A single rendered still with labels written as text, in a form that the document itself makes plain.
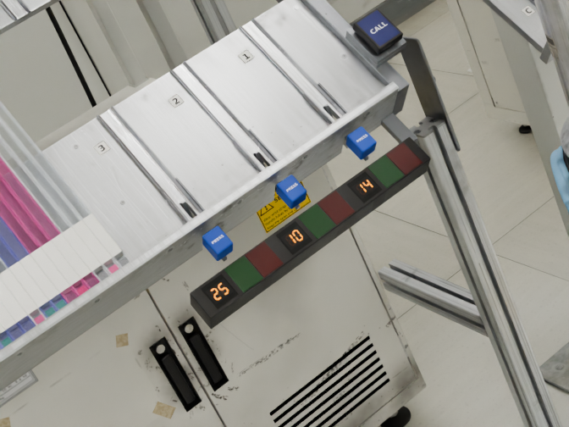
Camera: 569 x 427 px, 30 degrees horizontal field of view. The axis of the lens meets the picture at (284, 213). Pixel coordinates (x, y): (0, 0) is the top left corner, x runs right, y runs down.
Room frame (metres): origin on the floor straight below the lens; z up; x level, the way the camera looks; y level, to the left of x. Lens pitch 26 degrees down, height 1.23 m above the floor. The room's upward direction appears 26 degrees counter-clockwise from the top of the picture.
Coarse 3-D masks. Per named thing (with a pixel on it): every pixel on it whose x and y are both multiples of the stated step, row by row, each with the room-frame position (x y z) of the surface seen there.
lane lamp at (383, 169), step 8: (384, 160) 1.17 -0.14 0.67; (368, 168) 1.16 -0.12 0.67; (376, 168) 1.16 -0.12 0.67; (384, 168) 1.16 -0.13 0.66; (392, 168) 1.16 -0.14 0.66; (376, 176) 1.15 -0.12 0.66; (384, 176) 1.15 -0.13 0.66; (392, 176) 1.15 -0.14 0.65; (400, 176) 1.15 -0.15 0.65; (384, 184) 1.14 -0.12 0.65; (392, 184) 1.14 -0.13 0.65
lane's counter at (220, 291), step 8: (216, 280) 1.07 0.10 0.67; (224, 280) 1.07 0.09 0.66; (208, 288) 1.07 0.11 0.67; (216, 288) 1.07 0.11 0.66; (224, 288) 1.07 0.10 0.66; (232, 288) 1.06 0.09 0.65; (208, 296) 1.06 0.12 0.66; (216, 296) 1.06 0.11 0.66; (224, 296) 1.06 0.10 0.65; (232, 296) 1.06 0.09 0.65; (216, 304) 1.05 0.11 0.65
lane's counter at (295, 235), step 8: (296, 224) 1.12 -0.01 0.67; (280, 232) 1.11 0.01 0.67; (288, 232) 1.11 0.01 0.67; (296, 232) 1.11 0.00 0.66; (304, 232) 1.11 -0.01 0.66; (280, 240) 1.10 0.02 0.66; (288, 240) 1.10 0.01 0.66; (296, 240) 1.10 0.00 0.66; (304, 240) 1.10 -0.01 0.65; (288, 248) 1.09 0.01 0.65; (296, 248) 1.09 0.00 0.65
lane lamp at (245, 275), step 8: (232, 264) 1.09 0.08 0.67; (240, 264) 1.09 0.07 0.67; (248, 264) 1.08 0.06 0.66; (232, 272) 1.08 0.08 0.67; (240, 272) 1.08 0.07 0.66; (248, 272) 1.08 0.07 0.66; (256, 272) 1.08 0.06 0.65; (240, 280) 1.07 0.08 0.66; (248, 280) 1.07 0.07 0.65; (256, 280) 1.07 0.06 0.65; (240, 288) 1.06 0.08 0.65; (248, 288) 1.06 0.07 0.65
